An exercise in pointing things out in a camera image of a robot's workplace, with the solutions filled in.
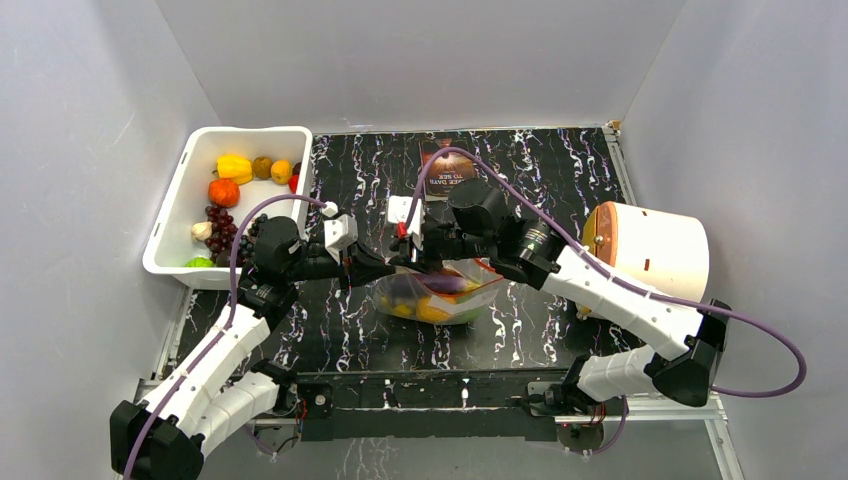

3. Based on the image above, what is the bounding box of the black grape bunch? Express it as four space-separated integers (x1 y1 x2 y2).
237 213 268 262

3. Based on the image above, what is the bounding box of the white plastic bin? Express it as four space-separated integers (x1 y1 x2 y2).
142 126 315 290

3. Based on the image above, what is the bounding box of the green round fruit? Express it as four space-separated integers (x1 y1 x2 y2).
455 301 489 323

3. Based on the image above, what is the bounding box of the brown yellow round fruit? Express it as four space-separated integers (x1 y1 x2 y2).
252 156 274 180

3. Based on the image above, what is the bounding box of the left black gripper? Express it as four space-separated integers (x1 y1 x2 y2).
285 238 397 296

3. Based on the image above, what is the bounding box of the clear zip top bag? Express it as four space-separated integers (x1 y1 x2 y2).
372 259 506 326

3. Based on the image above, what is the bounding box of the dark red grape bunch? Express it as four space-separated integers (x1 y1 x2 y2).
201 204 237 262

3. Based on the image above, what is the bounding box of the green cabbage toy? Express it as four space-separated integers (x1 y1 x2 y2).
184 256 216 268

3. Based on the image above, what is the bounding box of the yellow pear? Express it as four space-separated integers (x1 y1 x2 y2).
390 301 416 319

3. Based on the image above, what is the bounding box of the small orange round fruit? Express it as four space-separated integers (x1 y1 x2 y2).
270 159 293 185

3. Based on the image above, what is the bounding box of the orange persimmon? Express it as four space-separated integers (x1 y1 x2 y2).
207 179 241 208

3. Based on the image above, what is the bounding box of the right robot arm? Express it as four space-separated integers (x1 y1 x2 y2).
386 179 728 414

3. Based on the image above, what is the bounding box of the white cylinder orange lid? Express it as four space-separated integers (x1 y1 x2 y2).
581 201 710 302

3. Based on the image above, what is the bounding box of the yellow bell pepper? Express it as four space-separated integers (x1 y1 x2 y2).
215 155 254 185

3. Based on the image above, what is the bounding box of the book with dark cover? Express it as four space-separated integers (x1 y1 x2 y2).
419 136 478 201

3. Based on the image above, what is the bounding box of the aluminium frame rail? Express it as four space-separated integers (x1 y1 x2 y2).
130 374 725 455

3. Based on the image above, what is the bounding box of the red fruit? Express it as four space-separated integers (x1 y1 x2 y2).
287 174 300 194

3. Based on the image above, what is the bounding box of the garlic bulb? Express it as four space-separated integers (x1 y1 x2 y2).
190 221 213 242

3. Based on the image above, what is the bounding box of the purple eggplant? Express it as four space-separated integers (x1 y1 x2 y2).
413 274 471 295

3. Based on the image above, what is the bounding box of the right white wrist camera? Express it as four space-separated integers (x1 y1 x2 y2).
386 195 423 249

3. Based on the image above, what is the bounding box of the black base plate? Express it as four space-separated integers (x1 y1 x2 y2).
296 368 565 442

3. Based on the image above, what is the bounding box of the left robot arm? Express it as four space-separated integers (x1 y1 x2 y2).
109 214 395 479

